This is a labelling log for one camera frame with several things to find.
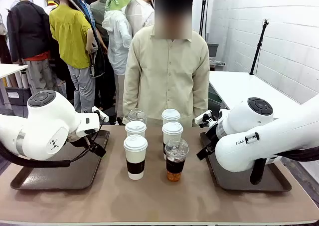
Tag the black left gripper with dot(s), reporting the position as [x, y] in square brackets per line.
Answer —
[78, 141]

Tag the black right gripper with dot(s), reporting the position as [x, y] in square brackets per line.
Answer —
[212, 136]

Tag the clear iced coffee cup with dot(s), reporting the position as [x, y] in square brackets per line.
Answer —
[137, 115]
[175, 164]

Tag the white lidded paper coffee cup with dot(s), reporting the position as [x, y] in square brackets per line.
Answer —
[172, 133]
[135, 129]
[135, 158]
[171, 115]

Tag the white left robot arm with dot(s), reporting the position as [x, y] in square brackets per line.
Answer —
[49, 126]

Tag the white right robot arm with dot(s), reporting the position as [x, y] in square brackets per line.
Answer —
[249, 141]

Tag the person's right forearm beige sleeve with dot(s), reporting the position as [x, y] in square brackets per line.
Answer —
[130, 96]

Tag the person's left forearm beige sleeve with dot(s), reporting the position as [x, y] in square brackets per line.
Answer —
[200, 93]

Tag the dark brown serving tray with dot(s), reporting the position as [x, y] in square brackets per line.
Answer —
[236, 181]
[62, 171]

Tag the white side table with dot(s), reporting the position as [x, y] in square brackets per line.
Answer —
[239, 86]

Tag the person in beige shirt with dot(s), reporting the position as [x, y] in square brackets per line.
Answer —
[167, 81]

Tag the clear plastic bag pile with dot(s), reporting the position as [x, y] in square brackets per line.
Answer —
[216, 63]

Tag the dark storage crate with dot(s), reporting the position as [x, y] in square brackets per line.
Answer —
[17, 96]

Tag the grey plastic bin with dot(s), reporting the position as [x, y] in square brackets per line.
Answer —
[213, 50]

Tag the mannequin in white jacket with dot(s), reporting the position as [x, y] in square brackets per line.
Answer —
[118, 36]

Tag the mannequin in yellow blouse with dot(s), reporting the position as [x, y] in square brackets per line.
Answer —
[69, 36]

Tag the mannequin in grey-green shirt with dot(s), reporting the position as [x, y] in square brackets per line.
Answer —
[99, 14]

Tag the mannequin in black jacket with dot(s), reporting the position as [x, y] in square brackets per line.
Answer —
[27, 29]

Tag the mannequin in white shirt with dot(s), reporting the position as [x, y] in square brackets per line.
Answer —
[139, 14]

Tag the person in blue shirt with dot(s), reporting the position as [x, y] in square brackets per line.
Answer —
[86, 7]

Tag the black light stand poles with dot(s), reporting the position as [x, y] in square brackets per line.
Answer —
[203, 9]

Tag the mannequin with red yellow collar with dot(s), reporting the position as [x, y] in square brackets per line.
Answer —
[49, 5]

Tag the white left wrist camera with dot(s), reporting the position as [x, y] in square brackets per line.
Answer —
[101, 114]

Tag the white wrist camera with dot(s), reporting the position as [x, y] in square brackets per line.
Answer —
[101, 114]
[203, 116]

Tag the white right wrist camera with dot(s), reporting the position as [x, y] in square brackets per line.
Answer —
[203, 116]

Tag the black camera tripod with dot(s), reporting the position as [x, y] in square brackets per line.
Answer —
[259, 46]

